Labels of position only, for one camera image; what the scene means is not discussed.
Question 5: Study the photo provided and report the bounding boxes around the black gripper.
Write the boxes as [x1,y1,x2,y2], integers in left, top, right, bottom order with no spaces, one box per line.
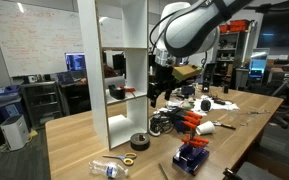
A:
[146,62,182,109]

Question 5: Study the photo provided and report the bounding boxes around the black tape roll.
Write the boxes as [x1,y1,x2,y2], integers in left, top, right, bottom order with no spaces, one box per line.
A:
[129,132,151,152]

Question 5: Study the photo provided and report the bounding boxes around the white shelf unit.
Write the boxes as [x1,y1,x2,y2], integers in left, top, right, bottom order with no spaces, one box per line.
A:
[76,0,150,151]

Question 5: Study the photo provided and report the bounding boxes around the flat black box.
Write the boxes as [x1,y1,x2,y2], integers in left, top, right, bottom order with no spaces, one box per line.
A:
[165,107,189,123]

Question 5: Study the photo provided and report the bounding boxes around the dark blue device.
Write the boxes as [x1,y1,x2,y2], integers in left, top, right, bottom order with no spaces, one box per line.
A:
[180,84,197,98]

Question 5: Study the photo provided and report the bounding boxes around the small orange tool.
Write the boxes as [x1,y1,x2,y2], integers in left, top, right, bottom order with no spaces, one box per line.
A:
[119,85,137,95]

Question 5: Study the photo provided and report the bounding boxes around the blue box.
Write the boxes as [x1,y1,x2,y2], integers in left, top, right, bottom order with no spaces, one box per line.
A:
[172,118,190,134]

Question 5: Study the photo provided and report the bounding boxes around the black round speaker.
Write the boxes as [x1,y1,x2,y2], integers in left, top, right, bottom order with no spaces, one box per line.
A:
[200,99,212,113]

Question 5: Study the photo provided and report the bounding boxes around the black monitor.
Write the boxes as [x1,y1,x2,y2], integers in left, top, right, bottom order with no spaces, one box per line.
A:
[112,53,127,79]

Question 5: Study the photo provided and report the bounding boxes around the black office chair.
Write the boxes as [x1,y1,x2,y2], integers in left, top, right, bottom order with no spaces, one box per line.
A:
[200,61,218,88]

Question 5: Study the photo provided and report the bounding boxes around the white paper cup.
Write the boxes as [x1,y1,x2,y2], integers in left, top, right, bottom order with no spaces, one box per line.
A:
[195,120,216,136]

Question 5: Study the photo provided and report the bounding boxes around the person in maroon hoodie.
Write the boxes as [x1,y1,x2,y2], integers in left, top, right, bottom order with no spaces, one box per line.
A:
[102,51,118,79]

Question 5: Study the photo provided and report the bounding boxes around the white cloth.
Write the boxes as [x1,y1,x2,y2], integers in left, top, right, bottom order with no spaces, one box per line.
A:
[192,94,241,116]

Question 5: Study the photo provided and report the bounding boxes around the blue hex key holder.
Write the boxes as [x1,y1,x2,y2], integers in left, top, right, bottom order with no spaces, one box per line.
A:
[172,143,210,177]

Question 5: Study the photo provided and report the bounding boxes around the metal storage rack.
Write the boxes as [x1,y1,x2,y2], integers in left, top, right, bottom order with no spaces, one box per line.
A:
[215,19,255,88]

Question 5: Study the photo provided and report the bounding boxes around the clear plastic bottle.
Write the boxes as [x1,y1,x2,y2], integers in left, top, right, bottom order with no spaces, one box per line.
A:
[88,159,130,179]

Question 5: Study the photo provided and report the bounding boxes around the orange storage bin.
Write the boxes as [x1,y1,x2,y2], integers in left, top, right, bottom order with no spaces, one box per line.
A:
[218,23,230,34]
[229,19,251,33]

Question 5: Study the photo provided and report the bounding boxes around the blue-screen monitor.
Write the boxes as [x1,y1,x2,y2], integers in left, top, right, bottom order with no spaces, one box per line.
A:
[64,52,87,72]

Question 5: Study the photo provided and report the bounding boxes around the open laptop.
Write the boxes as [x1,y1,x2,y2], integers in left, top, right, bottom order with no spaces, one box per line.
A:
[55,70,85,85]

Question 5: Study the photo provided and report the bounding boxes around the black metal cart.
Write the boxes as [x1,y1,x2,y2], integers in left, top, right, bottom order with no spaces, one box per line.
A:
[20,80,64,128]

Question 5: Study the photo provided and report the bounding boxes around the grey chair seat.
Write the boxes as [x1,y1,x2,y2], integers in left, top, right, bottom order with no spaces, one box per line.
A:
[222,161,289,180]

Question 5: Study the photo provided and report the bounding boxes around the whiteboard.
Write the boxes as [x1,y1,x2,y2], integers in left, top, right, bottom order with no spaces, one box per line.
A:
[0,0,85,78]

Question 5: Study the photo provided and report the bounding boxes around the white air purifier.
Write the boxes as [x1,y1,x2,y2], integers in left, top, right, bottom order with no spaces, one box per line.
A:
[0,114,31,152]

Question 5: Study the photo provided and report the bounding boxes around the blue recycling bin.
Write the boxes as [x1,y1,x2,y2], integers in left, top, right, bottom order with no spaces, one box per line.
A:
[0,84,27,123]

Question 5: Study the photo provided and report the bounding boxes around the tan wrist camera box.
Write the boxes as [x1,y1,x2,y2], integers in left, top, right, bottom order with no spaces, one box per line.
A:
[172,64,203,82]

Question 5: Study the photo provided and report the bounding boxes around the large orange-handled hex key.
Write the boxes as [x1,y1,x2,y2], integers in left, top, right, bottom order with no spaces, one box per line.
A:
[183,115,202,126]
[186,110,204,120]
[182,120,198,139]

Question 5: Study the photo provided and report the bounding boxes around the small orange-handled hex key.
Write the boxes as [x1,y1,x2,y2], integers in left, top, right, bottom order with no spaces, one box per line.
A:
[181,134,192,145]
[193,136,210,145]
[187,141,206,148]

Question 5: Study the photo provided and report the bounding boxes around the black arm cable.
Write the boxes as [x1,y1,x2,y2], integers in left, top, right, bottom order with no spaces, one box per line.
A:
[149,11,172,53]

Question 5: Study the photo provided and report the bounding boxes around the yellow-handled scissors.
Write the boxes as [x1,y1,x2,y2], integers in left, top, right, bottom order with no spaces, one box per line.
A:
[102,152,138,167]

